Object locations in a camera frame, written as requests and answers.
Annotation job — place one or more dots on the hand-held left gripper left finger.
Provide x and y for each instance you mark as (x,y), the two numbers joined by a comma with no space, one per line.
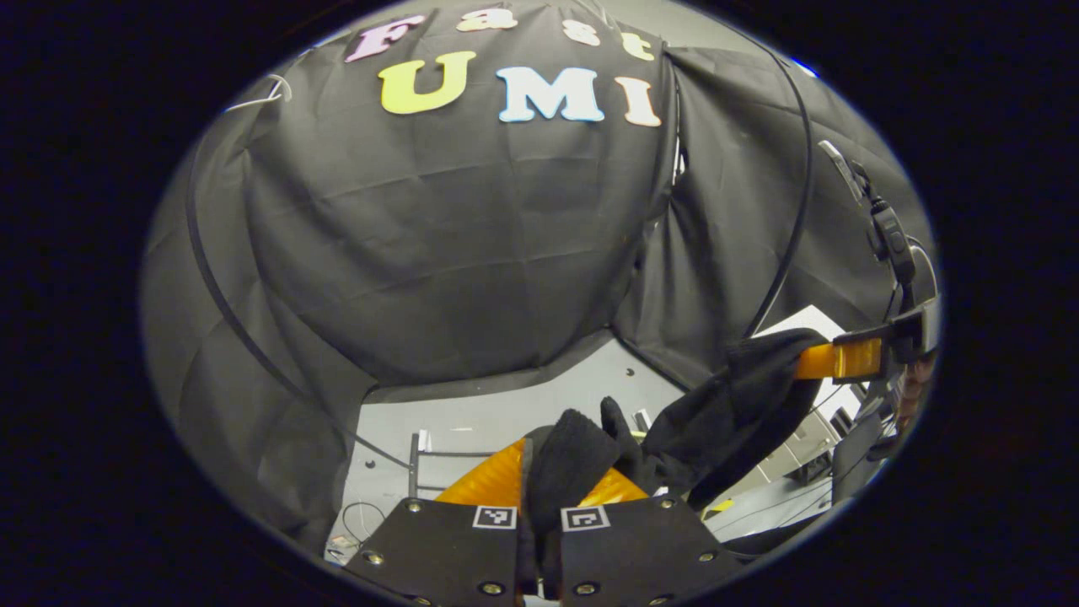
(447,556)

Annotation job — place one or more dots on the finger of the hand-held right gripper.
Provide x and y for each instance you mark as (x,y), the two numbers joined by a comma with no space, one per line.
(843,361)

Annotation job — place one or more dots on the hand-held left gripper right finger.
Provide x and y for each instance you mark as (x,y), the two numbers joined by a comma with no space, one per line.
(641,556)

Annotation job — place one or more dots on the black knit-collar jacket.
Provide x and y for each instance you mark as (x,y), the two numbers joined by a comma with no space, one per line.
(725,421)

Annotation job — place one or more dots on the black metal clothes rack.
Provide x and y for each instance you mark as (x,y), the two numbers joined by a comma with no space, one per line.
(809,177)

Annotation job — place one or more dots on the white empty clothes hanger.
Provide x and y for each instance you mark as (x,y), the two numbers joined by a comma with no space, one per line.
(253,103)

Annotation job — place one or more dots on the black backdrop cloth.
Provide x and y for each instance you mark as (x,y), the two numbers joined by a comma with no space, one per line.
(464,236)

